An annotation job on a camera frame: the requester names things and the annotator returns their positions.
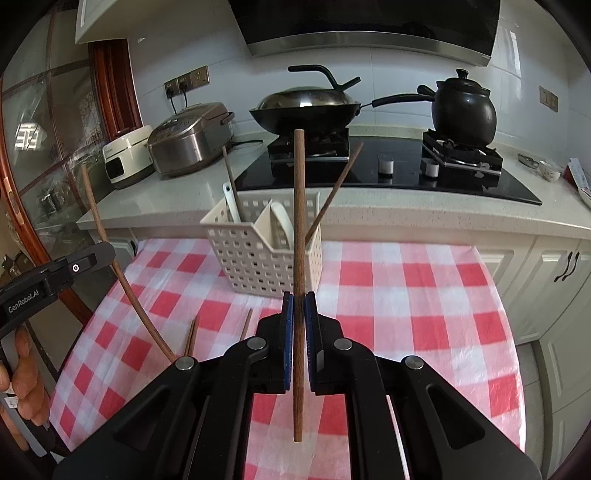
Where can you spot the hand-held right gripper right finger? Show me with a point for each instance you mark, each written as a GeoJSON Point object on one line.
{"type": "Point", "coordinates": [309, 332]}

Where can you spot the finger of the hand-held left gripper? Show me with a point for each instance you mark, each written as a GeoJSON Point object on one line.
{"type": "Point", "coordinates": [85, 263]}

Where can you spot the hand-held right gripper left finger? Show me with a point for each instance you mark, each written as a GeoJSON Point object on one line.
{"type": "Point", "coordinates": [288, 341]}

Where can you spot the brown chopstick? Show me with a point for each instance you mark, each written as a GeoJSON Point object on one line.
{"type": "Point", "coordinates": [299, 207]}
{"type": "Point", "coordinates": [339, 182]}
{"type": "Point", "coordinates": [191, 337]}
{"type": "Point", "coordinates": [138, 314]}
{"type": "Point", "coordinates": [247, 325]}

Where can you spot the white plastic utensil basket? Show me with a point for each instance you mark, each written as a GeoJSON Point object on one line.
{"type": "Point", "coordinates": [240, 258]}

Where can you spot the short white ceramic spoon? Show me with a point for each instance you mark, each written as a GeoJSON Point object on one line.
{"type": "Point", "coordinates": [281, 226]}

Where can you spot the person's left hand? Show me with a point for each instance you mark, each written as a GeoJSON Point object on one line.
{"type": "Point", "coordinates": [30, 378]}

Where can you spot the red white checked tablecloth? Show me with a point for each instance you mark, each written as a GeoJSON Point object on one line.
{"type": "Point", "coordinates": [415, 300]}

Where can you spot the white small kitchen appliance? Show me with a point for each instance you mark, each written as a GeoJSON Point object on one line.
{"type": "Point", "coordinates": [127, 157]}

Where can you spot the wooden framed glass door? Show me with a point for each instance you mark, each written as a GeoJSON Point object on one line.
{"type": "Point", "coordinates": [55, 138]}

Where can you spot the silver rice cooker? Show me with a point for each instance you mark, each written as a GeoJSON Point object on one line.
{"type": "Point", "coordinates": [189, 138]}

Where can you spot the black glass gas cooktop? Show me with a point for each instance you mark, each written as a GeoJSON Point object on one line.
{"type": "Point", "coordinates": [401, 189]}

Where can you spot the silver stove knob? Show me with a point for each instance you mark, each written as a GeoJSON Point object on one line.
{"type": "Point", "coordinates": [385, 165]}
{"type": "Point", "coordinates": [431, 169]}

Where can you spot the black wok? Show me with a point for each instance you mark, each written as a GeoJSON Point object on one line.
{"type": "Point", "coordinates": [323, 113]}

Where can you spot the white kitchen counter cabinet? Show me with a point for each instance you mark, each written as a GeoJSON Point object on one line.
{"type": "Point", "coordinates": [531, 267]}

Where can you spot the white upper cabinet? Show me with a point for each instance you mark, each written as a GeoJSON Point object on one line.
{"type": "Point", "coordinates": [138, 18]}

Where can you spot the black clay pot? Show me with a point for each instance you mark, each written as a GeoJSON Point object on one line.
{"type": "Point", "coordinates": [461, 115]}

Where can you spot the small metal dish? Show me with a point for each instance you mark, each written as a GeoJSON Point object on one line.
{"type": "Point", "coordinates": [528, 160]}

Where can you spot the small white cup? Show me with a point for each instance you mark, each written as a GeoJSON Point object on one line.
{"type": "Point", "coordinates": [550, 172]}

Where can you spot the red white packet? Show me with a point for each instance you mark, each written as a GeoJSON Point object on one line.
{"type": "Point", "coordinates": [581, 177]}

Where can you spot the black range hood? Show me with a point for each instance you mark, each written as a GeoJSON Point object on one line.
{"type": "Point", "coordinates": [369, 23]}

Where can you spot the brass wall socket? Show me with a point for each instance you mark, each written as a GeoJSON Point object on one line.
{"type": "Point", "coordinates": [200, 76]}
{"type": "Point", "coordinates": [185, 81]}
{"type": "Point", "coordinates": [171, 86]}

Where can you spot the brass wall switch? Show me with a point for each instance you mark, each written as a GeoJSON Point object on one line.
{"type": "Point", "coordinates": [548, 98]}

